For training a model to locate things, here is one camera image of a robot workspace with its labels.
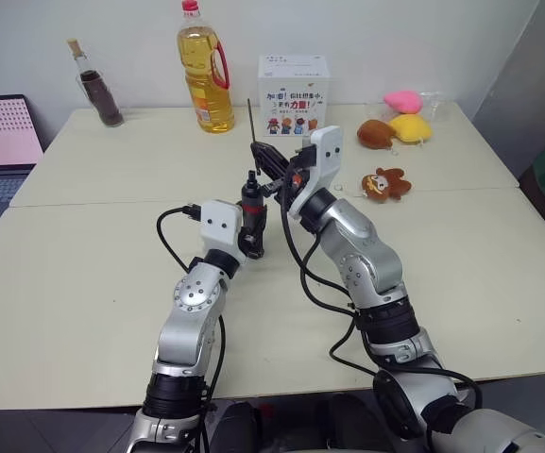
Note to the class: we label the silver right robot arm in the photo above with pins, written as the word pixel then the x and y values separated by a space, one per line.
pixel 371 264

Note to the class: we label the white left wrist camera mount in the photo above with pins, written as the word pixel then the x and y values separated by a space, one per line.
pixel 220 226

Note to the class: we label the yellow cooking oil bottle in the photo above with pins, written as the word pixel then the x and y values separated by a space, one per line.
pixel 204 71

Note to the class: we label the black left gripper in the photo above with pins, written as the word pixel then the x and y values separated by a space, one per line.
pixel 244 243

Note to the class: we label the yellow plush toy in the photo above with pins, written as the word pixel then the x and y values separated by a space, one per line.
pixel 411 127

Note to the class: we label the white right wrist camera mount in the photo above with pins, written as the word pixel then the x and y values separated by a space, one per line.
pixel 325 151

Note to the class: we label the brown monkey plush toy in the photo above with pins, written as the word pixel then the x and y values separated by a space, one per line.
pixel 385 184

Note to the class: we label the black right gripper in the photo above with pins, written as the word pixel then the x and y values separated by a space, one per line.
pixel 295 179

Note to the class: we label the clear plastic cup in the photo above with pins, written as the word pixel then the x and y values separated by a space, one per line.
pixel 434 105

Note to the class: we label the thin dark metal bit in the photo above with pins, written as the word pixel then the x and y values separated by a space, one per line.
pixel 251 122

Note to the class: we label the corked glass bottle dark contents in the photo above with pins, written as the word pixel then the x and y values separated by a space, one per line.
pixel 102 96

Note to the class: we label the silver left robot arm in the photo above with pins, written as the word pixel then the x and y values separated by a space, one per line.
pixel 184 325

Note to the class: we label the black red electric screwdriver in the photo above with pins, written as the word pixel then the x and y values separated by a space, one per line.
pixel 254 198

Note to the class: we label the small clear plastic piece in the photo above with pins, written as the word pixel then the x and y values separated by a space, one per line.
pixel 338 187

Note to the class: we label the pink plush toy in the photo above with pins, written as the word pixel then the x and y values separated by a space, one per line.
pixel 403 101

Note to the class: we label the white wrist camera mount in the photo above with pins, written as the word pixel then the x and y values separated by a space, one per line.
pixel 220 226
pixel 325 151

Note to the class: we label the white printed cardboard box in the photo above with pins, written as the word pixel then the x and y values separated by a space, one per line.
pixel 294 101

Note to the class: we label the brown drumstick plush toy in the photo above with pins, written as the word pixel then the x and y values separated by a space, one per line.
pixel 374 133

